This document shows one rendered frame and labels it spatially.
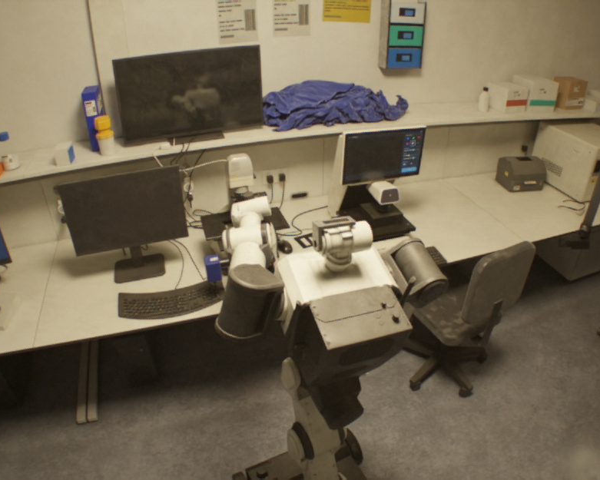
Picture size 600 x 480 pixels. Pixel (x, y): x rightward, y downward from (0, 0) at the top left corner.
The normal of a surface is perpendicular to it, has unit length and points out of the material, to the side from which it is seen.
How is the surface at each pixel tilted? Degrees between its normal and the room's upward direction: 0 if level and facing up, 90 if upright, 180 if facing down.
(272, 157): 90
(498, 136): 90
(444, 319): 0
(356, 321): 14
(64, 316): 0
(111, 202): 86
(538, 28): 90
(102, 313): 0
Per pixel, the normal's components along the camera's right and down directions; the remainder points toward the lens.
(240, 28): 0.32, 0.51
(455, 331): 0.00, -0.84
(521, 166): 0.13, -0.22
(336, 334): 0.11, -0.70
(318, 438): 0.39, -0.02
